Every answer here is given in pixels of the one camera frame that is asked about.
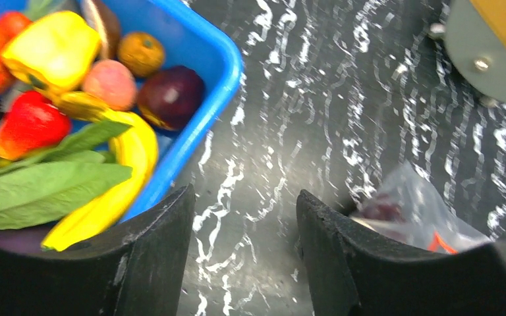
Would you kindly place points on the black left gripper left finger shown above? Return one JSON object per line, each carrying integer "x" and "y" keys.
{"x": 133, "y": 268}

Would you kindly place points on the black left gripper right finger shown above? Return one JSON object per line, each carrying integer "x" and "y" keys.
{"x": 353, "y": 270}

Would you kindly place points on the red toy grapes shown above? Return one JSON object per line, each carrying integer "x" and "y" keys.
{"x": 382, "y": 208}

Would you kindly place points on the clear zip bag orange zipper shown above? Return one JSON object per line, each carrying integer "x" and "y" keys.
{"x": 430, "y": 225}

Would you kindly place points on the yellow toy banana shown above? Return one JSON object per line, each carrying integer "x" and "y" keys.
{"x": 116, "y": 184}

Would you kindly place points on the red toy pepper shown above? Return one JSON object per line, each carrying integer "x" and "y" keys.
{"x": 33, "y": 122}

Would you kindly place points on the green toy vegetable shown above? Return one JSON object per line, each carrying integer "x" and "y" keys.
{"x": 49, "y": 184}

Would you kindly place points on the dark plum toy fruit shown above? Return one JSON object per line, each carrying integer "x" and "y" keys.
{"x": 169, "y": 98}

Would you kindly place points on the peach toy fruit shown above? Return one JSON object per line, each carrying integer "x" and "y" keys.
{"x": 112, "y": 82}

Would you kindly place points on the orange toy citrus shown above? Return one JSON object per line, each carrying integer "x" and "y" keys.
{"x": 141, "y": 53}

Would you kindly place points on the yellow toy pepper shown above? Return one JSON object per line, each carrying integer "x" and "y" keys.
{"x": 54, "y": 53}

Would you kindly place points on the brown toy mushroom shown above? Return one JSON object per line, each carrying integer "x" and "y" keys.
{"x": 105, "y": 22}

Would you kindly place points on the round drawer cabinet toy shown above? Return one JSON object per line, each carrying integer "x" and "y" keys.
{"x": 474, "y": 36}

